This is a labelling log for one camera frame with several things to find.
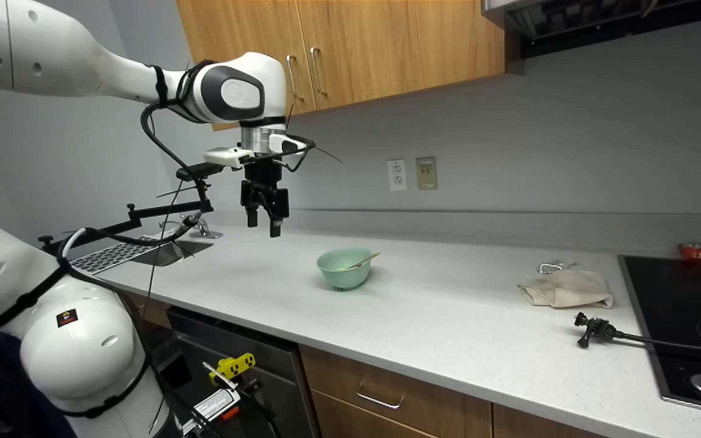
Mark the black camera on stand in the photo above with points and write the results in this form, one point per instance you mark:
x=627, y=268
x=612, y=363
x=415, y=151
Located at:
x=192, y=174

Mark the white wall outlet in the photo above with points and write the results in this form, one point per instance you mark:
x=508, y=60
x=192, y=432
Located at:
x=398, y=176

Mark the mint green bowl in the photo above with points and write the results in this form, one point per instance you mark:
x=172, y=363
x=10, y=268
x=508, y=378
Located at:
x=347, y=268

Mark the wooden upper cabinets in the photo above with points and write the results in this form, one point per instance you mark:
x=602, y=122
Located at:
x=349, y=51

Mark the black induction cooktop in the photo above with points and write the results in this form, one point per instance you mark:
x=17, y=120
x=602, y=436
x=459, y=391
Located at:
x=665, y=295

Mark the beige folded cloth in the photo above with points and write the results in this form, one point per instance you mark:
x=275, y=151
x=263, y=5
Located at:
x=567, y=290

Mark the clear plastic item by cloth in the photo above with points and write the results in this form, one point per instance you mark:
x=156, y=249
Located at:
x=554, y=266

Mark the wooden lower drawers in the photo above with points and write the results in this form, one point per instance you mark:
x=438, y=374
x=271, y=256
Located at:
x=354, y=399

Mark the black camera mount on counter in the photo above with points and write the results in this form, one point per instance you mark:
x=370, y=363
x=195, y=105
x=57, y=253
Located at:
x=602, y=330

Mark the black range hood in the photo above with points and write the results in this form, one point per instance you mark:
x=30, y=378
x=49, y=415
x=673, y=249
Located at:
x=539, y=28

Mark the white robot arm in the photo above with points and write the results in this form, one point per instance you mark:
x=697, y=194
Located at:
x=78, y=345

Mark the beige wall switch plate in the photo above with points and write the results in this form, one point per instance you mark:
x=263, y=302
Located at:
x=426, y=174

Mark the yellow clamp tool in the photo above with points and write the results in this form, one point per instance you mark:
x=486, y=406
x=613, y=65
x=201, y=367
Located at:
x=224, y=371

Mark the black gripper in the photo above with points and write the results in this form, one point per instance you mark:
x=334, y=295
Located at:
x=261, y=190

